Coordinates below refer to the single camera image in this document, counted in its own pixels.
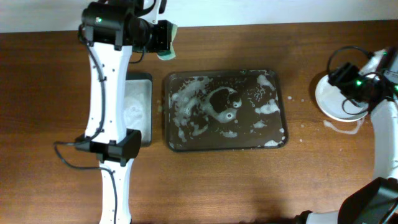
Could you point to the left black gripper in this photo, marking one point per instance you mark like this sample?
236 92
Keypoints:
166 35

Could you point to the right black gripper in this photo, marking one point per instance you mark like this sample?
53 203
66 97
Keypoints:
342 76

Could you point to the white plate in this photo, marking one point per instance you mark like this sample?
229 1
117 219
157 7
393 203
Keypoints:
332 103

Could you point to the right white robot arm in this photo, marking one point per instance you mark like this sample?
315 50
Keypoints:
376 202

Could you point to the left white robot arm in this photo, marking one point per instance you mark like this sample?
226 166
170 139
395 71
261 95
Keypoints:
112 31

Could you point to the left black soapy tray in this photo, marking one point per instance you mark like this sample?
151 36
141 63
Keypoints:
138 105

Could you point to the centre black dish tray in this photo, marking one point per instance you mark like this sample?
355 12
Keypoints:
224 110

